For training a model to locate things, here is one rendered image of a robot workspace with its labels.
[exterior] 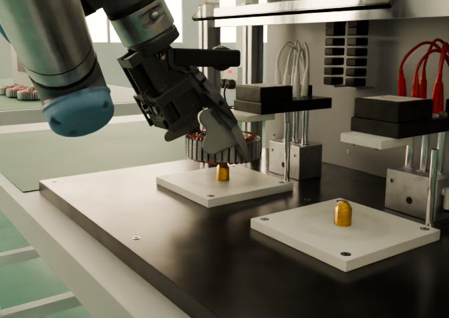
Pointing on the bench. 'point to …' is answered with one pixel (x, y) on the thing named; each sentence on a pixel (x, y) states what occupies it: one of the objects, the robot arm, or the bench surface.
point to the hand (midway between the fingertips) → (224, 149)
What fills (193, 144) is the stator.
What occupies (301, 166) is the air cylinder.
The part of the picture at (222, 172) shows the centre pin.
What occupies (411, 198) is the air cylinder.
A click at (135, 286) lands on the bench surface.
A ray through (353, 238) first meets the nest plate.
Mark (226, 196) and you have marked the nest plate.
